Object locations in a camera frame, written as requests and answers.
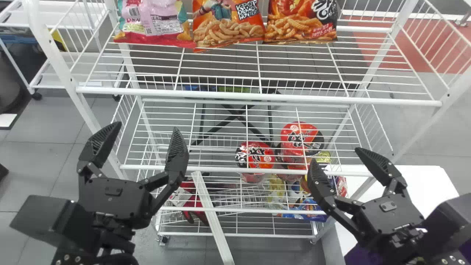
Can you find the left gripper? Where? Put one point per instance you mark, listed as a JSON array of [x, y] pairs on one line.
[[114, 200]]

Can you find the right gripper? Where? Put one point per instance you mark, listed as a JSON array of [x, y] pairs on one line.
[[390, 221]]

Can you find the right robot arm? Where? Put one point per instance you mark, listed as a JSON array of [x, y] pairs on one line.
[[450, 259]]

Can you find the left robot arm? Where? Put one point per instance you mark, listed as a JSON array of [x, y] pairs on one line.
[[84, 257]]

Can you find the blue snack packet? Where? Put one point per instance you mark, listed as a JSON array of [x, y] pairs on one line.
[[307, 211]]

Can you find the red noodle cup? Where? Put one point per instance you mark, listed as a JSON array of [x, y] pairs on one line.
[[254, 157], [298, 140]]

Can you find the white slab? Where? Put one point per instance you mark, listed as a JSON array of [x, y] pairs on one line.
[[423, 184]]

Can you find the yellow snack packet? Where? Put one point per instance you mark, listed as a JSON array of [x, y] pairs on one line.
[[276, 189]]

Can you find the red snack packet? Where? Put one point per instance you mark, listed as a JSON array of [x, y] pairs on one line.
[[193, 204]]

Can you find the white shelf trolley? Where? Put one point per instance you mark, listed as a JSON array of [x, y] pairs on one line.
[[73, 79]]

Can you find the pink snack packet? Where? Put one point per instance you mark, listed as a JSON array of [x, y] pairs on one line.
[[154, 22]]

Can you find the orange and black snack packet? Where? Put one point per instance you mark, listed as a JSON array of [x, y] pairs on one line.
[[298, 25]]

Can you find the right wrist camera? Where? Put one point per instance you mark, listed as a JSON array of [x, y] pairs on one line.
[[449, 221]]

